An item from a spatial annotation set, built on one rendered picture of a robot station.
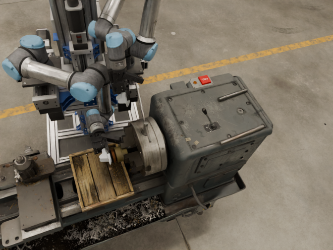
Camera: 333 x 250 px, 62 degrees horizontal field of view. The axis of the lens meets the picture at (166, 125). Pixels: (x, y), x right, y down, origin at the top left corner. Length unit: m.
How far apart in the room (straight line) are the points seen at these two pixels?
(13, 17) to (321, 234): 4.32
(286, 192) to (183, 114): 1.75
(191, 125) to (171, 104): 0.16
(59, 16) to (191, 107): 0.91
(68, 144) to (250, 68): 2.45
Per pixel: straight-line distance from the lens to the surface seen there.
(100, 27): 1.41
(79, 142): 2.63
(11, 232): 1.70
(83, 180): 1.71
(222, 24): 4.41
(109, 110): 1.75
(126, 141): 1.52
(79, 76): 1.42
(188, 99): 1.57
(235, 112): 1.60
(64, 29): 1.84
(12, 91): 3.42
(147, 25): 1.60
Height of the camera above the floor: 2.45
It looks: 56 degrees down
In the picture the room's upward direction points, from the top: 12 degrees clockwise
